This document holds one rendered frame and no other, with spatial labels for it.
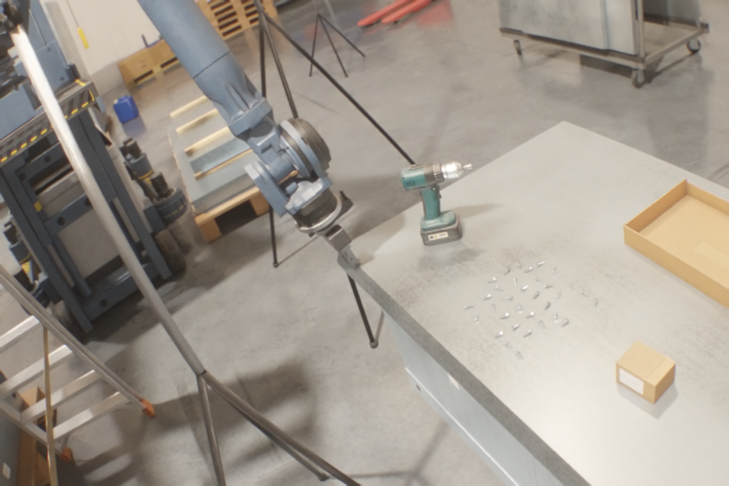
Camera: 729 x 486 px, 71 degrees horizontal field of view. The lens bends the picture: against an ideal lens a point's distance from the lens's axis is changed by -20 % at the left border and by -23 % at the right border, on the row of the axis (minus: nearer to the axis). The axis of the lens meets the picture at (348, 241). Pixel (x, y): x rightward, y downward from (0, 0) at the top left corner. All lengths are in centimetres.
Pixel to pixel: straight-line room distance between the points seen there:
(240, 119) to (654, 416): 120
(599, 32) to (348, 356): 270
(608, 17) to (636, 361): 318
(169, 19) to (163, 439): 176
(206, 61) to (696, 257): 133
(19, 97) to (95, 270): 162
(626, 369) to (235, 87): 114
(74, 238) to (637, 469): 329
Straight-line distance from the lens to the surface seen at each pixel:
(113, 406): 268
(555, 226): 175
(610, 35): 419
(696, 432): 121
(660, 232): 167
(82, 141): 332
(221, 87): 159
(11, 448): 298
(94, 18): 1197
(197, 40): 159
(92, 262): 382
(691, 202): 178
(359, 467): 215
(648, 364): 124
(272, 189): 163
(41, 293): 382
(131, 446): 278
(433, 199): 174
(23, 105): 254
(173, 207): 378
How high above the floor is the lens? 164
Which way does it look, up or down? 30 degrees down
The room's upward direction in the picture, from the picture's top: 23 degrees counter-clockwise
